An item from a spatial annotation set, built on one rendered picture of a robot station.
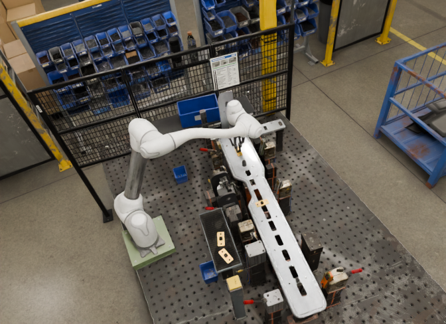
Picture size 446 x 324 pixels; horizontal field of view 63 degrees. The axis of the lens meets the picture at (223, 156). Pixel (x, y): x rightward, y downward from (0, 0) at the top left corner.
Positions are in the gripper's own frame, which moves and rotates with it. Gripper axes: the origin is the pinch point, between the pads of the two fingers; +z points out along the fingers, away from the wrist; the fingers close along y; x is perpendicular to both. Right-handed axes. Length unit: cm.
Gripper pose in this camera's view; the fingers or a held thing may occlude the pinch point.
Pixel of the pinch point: (237, 147)
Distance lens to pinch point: 257.2
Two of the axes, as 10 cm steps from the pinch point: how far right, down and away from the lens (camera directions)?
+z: 1.0, 6.5, 7.5
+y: 9.5, -2.9, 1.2
